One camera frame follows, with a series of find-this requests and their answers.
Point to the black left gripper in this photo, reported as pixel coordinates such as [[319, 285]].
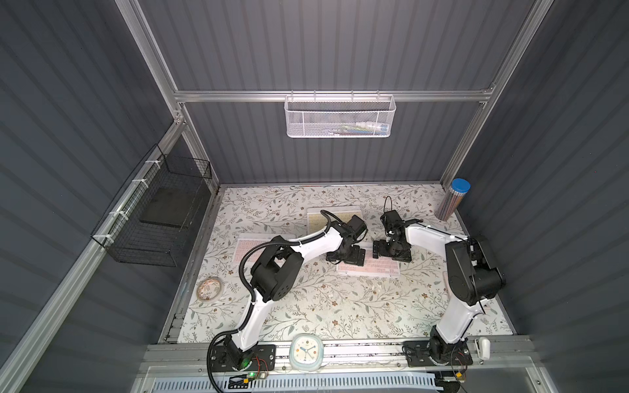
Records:
[[347, 254]]

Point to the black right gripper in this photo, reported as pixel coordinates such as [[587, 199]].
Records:
[[391, 248]]

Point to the pink keyboard row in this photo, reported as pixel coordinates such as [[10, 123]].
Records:
[[245, 244], [383, 267]]

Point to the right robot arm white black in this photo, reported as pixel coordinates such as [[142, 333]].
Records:
[[471, 278]]

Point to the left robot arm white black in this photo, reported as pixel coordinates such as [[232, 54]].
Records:
[[269, 270]]

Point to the blue lid pencil tube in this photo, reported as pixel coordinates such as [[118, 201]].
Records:
[[454, 195]]

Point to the pens in white basket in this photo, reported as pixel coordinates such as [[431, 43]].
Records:
[[369, 129]]

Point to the mint analog clock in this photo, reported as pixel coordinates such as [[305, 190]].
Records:
[[306, 353]]

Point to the tape roll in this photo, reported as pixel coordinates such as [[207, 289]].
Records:
[[209, 289]]

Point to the black pad in basket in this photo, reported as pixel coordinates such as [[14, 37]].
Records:
[[169, 207]]

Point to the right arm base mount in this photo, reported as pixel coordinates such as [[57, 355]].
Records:
[[433, 352]]

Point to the white wire mesh basket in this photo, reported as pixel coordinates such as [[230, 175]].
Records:
[[310, 117]]

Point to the small white device on rail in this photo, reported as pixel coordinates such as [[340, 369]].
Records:
[[483, 345]]

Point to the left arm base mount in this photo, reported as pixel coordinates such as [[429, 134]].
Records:
[[223, 359]]

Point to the black wire basket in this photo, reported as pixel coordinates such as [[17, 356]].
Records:
[[129, 241]]

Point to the white ventilated cable duct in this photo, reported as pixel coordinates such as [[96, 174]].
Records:
[[328, 382]]

